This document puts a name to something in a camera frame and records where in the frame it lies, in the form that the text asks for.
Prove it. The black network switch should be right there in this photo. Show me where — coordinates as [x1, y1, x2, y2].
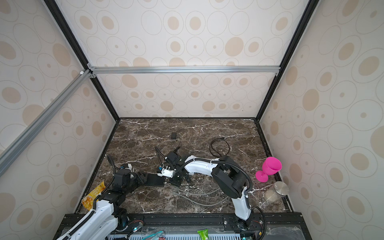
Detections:
[144, 174, 166, 187]

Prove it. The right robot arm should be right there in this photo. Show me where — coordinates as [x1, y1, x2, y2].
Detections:
[158, 152, 254, 231]

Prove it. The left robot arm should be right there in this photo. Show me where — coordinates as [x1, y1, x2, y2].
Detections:
[59, 155, 149, 240]

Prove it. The yellow snack bag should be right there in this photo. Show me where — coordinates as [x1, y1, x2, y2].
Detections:
[81, 181, 106, 213]

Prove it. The teal patterned item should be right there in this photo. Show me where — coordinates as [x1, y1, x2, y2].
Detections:
[142, 231, 166, 240]

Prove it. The green tube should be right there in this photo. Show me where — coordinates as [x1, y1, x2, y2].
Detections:
[197, 229, 210, 240]

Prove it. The pink plastic goblet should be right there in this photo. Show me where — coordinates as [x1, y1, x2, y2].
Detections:
[255, 157, 282, 183]

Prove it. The glass jar metal lid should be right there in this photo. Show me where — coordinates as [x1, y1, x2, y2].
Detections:
[264, 181, 290, 203]

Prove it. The grey ethernet cable lower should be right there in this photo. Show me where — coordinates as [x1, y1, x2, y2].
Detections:
[173, 188, 232, 207]

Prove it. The grey ethernet cable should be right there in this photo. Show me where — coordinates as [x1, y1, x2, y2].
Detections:
[176, 179, 223, 197]
[173, 188, 232, 207]

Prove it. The black coiled cable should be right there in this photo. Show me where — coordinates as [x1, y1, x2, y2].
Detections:
[209, 137, 231, 157]

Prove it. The grey ethernet cable upper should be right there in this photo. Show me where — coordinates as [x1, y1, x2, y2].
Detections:
[176, 179, 223, 197]

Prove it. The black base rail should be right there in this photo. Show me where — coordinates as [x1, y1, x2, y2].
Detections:
[59, 212, 304, 232]

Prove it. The horizontal aluminium rail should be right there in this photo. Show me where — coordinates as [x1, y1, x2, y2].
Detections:
[91, 66, 280, 74]

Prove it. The diagonal aluminium rail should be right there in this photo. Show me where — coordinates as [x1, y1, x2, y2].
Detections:
[1, 70, 91, 175]

